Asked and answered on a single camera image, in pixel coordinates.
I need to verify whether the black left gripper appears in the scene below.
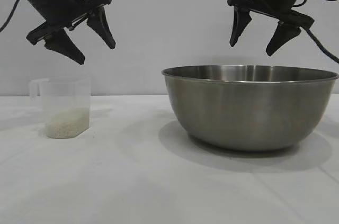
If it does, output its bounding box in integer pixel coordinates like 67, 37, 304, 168
25, 0, 117, 66

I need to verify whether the white rice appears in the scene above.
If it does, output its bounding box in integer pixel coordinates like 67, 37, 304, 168
45, 107, 91, 139

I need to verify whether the clear plastic measuring cup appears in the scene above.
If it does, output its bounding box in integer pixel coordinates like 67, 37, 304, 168
28, 76, 92, 139

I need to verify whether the thick black braided cable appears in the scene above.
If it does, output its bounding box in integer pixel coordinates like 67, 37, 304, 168
303, 25, 339, 64

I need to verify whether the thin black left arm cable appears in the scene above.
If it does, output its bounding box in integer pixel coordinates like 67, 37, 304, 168
0, 0, 22, 33

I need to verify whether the stainless steel mixing bowl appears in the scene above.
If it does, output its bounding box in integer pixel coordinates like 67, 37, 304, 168
161, 65, 339, 152

